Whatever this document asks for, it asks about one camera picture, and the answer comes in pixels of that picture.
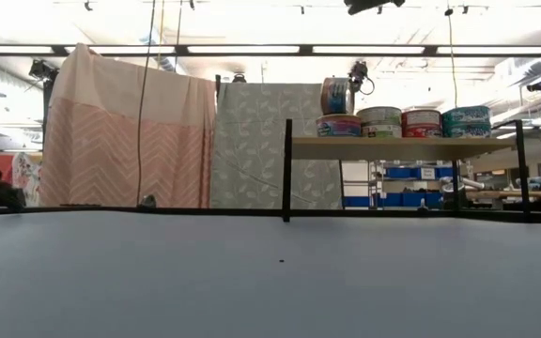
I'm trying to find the red blue label salmon can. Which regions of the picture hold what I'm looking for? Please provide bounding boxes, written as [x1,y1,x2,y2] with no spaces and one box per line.
[316,114,363,138]
[320,77,358,116]

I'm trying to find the red label seafood can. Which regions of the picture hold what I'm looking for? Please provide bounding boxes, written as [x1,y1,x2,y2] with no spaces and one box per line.
[401,124,442,139]
[400,109,442,127]

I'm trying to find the long LED light bar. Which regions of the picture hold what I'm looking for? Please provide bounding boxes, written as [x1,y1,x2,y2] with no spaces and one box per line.
[0,43,541,59]

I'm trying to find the green leaf print curtain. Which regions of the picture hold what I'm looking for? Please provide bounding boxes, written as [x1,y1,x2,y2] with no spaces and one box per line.
[209,82,345,211]

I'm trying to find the blue storage bins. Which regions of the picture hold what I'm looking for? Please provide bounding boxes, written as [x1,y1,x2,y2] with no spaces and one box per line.
[343,159,470,210]

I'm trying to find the wooden workbench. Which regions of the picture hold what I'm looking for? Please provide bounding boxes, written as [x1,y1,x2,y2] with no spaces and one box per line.
[462,187,541,212]

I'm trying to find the pink chevron curtain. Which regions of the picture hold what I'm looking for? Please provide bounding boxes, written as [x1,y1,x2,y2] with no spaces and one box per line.
[39,42,218,209]

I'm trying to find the floral print hanging cloth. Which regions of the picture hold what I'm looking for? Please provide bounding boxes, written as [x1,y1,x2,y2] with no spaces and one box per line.
[11,151,45,208]

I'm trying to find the black overhead camera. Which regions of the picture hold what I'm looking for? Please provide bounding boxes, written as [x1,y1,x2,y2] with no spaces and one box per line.
[348,59,376,97]

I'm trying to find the yellow hanging cable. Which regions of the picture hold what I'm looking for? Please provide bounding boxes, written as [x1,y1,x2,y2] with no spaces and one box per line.
[443,7,464,110]

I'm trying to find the wooden shelf black metal frame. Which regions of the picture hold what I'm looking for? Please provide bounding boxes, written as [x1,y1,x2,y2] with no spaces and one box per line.
[281,117,533,224]

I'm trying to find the black hanging cable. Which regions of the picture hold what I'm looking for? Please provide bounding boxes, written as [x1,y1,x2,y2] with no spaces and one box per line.
[136,0,158,206]

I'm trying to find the black mounted camera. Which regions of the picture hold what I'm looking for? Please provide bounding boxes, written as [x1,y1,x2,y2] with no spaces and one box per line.
[28,58,60,85]

